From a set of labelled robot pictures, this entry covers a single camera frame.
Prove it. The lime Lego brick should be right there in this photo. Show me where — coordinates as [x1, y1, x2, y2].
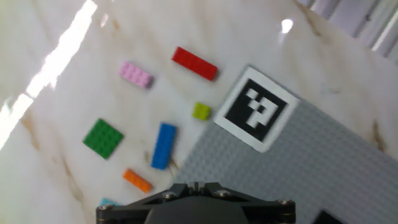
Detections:
[192, 101, 212, 121]

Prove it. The black white fiducial marker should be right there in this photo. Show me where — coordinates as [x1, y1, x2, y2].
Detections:
[213, 67, 301, 153]

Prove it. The cyan Lego brick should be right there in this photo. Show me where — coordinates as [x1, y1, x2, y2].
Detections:
[99, 197, 123, 207]

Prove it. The pink Lego brick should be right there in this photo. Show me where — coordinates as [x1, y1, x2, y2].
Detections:
[119, 60, 154, 90]

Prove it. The black Lego plate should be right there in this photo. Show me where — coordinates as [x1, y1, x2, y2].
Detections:
[312, 210, 346, 224]

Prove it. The blue Lego brick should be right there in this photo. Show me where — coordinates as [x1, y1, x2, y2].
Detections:
[150, 122, 178, 170]

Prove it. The red Lego brick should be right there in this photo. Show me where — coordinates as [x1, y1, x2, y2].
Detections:
[171, 46, 219, 82]

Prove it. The orange narrow Lego brick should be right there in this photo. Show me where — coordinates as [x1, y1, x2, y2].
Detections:
[122, 168, 154, 194]

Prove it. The green square Lego plate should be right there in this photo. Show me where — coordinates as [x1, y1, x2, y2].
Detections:
[82, 118, 124, 160]

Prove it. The grey Lego baseplate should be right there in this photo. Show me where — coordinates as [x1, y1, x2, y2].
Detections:
[172, 65, 398, 224]

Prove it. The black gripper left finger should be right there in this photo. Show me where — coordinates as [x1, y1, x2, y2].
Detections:
[95, 182, 197, 224]

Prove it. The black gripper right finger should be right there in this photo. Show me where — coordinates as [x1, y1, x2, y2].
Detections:
[197, 182, 296, 224]

